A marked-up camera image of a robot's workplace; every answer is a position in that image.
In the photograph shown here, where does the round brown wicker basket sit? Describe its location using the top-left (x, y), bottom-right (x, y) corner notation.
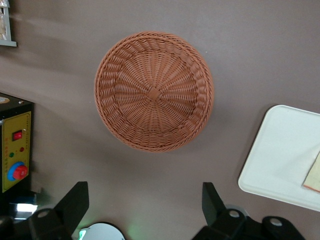
top-left (94, 30), bottom-right (215, 153)

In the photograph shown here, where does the black food warmer machine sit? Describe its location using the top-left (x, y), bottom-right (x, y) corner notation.
top-left (0, 92), bottom-right (35, 195)

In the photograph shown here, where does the triangular sandwich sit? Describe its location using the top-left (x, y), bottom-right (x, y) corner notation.
top-left (301, 149), bottom-right (320, 193)

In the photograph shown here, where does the cream plastic tray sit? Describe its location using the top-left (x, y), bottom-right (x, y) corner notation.
top-left (237, 104), bottom-right (320, 213)

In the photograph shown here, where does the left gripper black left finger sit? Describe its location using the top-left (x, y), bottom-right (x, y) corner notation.
top-left (28, 181), bottom-right (90, 240)

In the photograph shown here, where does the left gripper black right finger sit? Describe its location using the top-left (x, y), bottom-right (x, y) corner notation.
top-left (191, 181), bottom-right (248, 240)

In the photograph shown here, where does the tray of wrapped snacks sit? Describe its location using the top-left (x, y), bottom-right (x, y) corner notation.
top-left (0, 0), bottom-right (18, 48)

